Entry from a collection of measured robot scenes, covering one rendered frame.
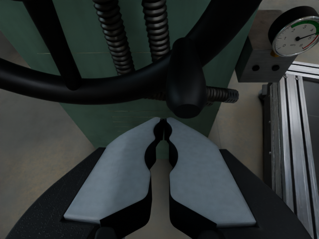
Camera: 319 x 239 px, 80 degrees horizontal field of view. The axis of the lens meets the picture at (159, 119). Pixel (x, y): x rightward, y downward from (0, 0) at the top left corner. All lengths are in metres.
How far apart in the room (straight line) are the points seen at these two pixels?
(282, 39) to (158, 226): 0.72
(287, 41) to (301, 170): 0.49
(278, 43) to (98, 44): 0.30
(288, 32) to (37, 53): 0.43
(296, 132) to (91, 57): 0.69
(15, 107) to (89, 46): 0.96
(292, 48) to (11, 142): 1.16
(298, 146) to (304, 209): 0.20
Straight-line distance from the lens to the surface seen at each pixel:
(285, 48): 0.35
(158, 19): 0.21
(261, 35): 0.41
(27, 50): 0.48
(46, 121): 1.17
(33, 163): 1.07
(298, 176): 0.75
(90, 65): 0.44
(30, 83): 0.22
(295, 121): 0.84
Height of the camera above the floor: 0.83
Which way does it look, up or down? 58 degrees down
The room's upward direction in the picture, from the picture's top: 4 degrees counter-clockwise
